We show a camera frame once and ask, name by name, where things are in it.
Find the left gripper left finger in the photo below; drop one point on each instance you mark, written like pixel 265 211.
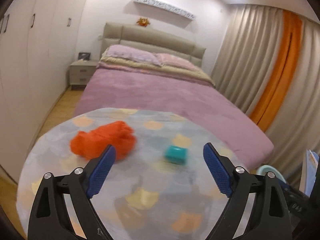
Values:
pixel 49 218

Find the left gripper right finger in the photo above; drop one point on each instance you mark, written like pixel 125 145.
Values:
pixel 256 206

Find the orange plastic bag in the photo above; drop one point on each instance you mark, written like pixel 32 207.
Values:
pixel 91 144

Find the light blue plastic basket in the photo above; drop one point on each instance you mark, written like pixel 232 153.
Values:
pixel 267 168

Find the orange curtain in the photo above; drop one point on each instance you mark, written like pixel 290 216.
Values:
pixel 282 73

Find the patterned round table cloth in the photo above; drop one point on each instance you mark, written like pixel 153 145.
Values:
pixel 144 196

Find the teal small box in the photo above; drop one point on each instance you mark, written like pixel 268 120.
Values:
pixel 176 155

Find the beige nightstand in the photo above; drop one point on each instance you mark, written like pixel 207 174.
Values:
pixel 80 73

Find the bed with purple blanket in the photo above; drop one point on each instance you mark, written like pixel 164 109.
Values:
pixel 122 83

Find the beige curtain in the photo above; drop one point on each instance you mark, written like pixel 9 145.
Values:
pixel 244 66

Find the purple pillow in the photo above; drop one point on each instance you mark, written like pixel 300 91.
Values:
pixel 133 54

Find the pink pillow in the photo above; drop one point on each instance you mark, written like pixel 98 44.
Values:
pixel 175 61

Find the white wardrobe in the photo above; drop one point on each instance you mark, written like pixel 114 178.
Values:
pixel 38 39

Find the beige padded headboard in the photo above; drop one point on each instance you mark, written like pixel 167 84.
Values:
pixel 151 40

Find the orange plush toy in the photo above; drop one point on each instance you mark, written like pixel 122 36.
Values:
pixel 143 22

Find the small picture frame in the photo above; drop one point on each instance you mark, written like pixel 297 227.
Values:
pixel 84 56

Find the white wall shelf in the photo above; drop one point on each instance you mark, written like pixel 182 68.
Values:
pixel 167 7

